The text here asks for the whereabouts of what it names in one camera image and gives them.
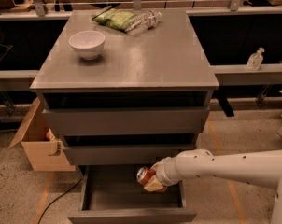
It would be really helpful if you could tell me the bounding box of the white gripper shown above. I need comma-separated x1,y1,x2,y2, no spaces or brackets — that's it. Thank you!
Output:
144,157,182,192

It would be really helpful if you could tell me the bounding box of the red coke can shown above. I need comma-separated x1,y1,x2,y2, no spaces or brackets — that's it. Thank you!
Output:
136,167,166,193

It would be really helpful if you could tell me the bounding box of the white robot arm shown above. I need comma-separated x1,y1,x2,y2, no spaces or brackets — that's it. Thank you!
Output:
136,149,282,224

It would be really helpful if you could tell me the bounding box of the grey middle drawer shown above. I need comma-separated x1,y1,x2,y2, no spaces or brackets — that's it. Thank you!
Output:
63,144,196,165

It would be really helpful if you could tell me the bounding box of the grey open bottom drawer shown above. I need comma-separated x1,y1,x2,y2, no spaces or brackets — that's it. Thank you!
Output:
68,165,195,224

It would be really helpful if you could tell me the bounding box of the grey top drawer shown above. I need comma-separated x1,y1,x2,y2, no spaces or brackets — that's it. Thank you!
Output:
43,107,209,136

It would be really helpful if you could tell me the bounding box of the grey drawer cabinet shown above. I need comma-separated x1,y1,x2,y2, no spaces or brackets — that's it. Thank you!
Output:
29,9,219,224

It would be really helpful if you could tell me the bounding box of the cardboard box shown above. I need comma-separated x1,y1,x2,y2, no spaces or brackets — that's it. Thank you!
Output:
9,98,76,172

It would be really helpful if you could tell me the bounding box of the white bowl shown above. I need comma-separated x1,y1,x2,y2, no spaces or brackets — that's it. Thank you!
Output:
68,31,106,60

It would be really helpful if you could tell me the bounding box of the clear hand sanitizer bottle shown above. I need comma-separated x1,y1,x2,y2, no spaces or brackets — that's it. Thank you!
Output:
247,47,264,71

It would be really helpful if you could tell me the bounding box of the clear plastic water bottle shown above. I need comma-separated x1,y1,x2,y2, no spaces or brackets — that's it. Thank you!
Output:
125,10,162,35

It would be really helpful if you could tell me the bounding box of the green chip bag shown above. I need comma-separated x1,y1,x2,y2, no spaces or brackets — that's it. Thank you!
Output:
92,6,134,31

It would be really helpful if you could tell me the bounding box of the black floor cable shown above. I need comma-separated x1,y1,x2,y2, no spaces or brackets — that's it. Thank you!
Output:
37,176,83,224

